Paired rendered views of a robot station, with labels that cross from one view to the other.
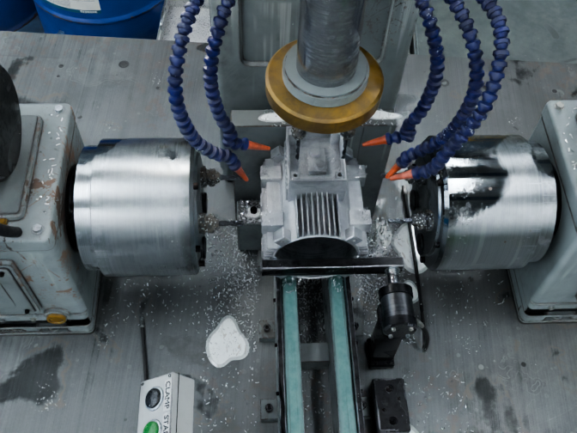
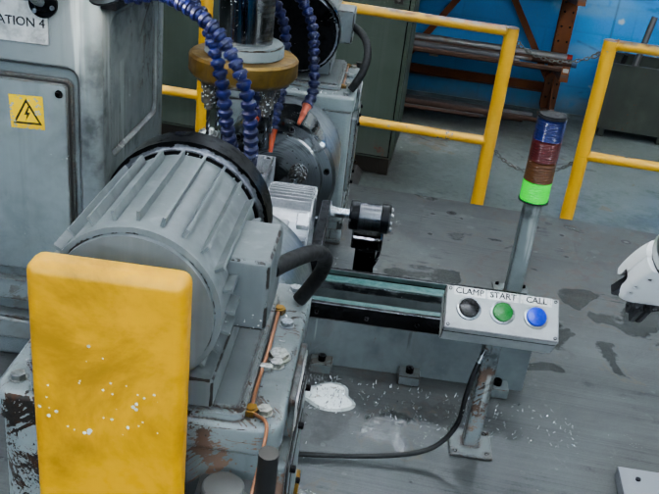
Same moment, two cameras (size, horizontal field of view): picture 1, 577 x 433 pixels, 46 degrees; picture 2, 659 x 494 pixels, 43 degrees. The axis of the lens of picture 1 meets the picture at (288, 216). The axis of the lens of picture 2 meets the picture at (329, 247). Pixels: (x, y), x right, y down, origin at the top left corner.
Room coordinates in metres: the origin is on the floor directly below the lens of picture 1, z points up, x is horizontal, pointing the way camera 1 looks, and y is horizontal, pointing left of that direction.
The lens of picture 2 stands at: (0.39, 1.28, 1.67)
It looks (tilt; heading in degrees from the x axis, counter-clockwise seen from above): 26 degrees down; 278
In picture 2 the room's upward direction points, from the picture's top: 7 degrees clockwise
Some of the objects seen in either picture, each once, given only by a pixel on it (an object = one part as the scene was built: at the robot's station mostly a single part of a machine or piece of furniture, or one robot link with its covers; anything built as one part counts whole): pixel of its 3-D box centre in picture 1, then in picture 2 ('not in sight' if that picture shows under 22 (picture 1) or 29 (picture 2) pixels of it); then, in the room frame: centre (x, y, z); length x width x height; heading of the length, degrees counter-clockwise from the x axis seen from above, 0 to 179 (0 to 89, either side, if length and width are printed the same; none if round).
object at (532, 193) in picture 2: not in sight; (535, 190); (0.19, -0.39, 1.05); 0.06 x 0.06 x 0.04
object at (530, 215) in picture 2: not in sight; (531, 209); (0.19, -0.39, 1.01); 0.08 x 0.08 x 0.42; 5
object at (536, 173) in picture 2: not in sight; (539, 170); (0.19, -0.39, 1.10); 0.06 x 0.06 x 0.04
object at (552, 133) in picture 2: not in sight; (549, 128); (0.19, -0.39, 1.19); 0.06 x 0.06 x 0.04
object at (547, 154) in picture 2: not in sight; (544, 149); (0.19, -0.39, 1.14); 0.06 x 0.06 x 0.04
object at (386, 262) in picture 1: (331, 267); (321, 233); (0.59, -0.08, 1.01); 0.26 x 0.04 x 0.03; 95
